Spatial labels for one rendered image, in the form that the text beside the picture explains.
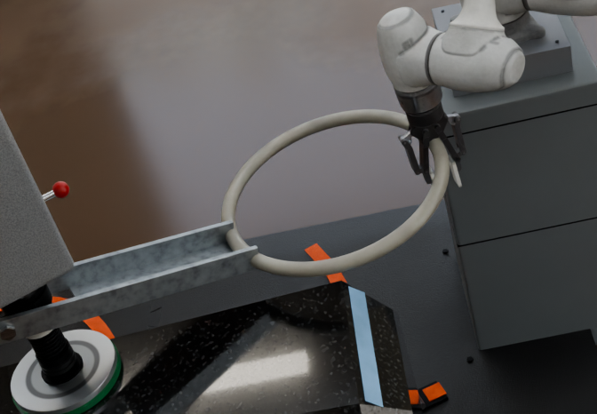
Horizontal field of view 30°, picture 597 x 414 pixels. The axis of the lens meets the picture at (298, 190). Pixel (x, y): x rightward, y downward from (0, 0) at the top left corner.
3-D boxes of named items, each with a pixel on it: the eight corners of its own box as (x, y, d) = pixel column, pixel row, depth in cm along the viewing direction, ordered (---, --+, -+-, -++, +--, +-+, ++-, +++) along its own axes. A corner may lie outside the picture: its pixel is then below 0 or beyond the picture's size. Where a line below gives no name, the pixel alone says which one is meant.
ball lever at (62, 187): (37, 215, 205) (30, 202, 203) (32, 207, 208) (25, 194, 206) (74, 195, 207) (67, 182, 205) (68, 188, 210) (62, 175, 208)
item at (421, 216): (294, 321, 207) (290, 310, 205) (187, 203, 244) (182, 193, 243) (500, 181, 218) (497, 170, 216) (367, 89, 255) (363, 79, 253)
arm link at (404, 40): (378, 91, 222) (435, 100, 214) (358, 27, 212) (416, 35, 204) (406, 59, 227) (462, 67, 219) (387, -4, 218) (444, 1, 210)
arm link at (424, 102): (386, 77, 225) (394, 100, 228) (401, 99, 217) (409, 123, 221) (427, 59, 225) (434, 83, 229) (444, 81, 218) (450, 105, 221)
